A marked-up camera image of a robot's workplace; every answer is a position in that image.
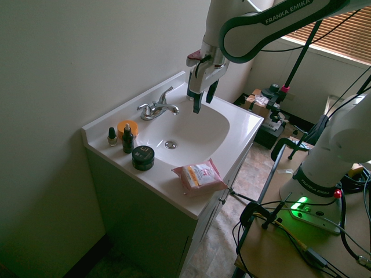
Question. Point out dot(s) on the red wrist camera mount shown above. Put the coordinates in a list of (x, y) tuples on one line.
[(193, 57)]

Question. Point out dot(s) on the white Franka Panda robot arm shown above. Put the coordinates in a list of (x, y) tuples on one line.
[(327, 150)]

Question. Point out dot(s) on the dark dropper bottle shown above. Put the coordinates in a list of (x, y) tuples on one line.
[(127, 139)]

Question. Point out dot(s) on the chrome sink drain stopper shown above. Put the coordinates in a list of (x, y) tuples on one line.
[(171, 144)]

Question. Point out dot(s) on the black equipment case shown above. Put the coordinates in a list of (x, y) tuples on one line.
[(268, 136)]

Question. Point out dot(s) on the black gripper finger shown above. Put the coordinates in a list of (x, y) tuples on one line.
[(196, 103), (211, 92)]

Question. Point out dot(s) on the chrome sink faucet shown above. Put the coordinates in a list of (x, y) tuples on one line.
[(158, 107)]

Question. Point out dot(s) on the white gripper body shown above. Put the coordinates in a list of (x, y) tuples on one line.
[(206, 76)]

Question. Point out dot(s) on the cardboard box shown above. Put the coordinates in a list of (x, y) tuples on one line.
[(256, 104)]

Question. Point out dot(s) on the dark round cosmetic jar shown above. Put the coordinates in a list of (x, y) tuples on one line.
[(143, 158)]

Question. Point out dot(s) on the white vanity sink top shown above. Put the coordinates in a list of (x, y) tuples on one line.
[(185, 136)]

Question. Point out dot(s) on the white vanity cabinet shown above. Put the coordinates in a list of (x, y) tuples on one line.
[(150, 220)]

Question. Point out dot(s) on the pink wet wipes pack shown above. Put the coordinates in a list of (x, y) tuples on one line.
[(200, 177)]

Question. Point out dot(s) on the black camera stand pole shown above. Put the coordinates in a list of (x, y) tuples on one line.
[(301, 55)]

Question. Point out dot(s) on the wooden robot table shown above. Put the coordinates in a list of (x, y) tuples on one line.
[(292, 240)]

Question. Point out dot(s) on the orange lidded jar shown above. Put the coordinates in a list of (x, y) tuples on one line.
[(131, 127)]

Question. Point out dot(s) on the small nail polish bottle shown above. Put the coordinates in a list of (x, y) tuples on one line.
[(111, 137)]

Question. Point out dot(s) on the wooden window blinds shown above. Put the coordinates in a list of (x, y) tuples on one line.
[(333, 34)]

